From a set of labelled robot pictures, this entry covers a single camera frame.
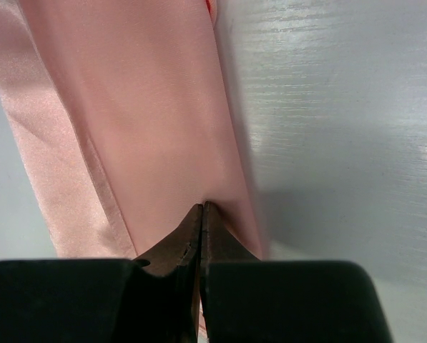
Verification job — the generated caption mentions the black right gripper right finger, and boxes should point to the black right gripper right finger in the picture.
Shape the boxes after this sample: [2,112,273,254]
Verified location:
[200,202,392,342]

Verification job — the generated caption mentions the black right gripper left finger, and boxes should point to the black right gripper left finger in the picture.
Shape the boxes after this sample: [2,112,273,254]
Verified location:
[0,204,202,342]

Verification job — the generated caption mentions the pink satin napkin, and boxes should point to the pink satin napkin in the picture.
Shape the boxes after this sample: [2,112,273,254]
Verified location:
[0,1,265,257]

